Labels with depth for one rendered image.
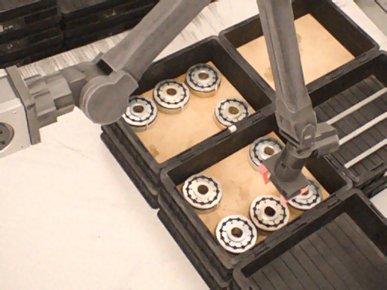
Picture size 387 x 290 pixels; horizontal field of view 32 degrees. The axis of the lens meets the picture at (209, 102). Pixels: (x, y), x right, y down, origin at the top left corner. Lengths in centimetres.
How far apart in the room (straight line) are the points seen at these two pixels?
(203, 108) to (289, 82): 59
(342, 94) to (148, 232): 70
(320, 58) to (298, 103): 73
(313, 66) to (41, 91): 115
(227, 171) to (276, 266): 29
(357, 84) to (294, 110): 71
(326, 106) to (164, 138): 49
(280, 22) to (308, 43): 86
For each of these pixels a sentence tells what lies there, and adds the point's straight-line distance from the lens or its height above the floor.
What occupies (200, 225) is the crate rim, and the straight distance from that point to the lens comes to 160.
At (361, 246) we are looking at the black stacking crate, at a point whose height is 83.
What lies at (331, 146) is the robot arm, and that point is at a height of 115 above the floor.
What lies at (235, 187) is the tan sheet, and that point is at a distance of 178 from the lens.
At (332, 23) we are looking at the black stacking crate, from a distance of 216.
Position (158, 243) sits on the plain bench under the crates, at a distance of 183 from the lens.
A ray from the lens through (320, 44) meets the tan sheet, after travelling 215.
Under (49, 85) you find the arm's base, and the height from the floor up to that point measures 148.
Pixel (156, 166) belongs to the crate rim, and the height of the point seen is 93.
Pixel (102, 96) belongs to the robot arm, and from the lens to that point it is 111.
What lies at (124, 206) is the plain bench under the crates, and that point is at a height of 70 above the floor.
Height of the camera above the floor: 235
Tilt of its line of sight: 52 degrees down
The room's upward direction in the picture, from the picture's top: 11 degrees clockwise
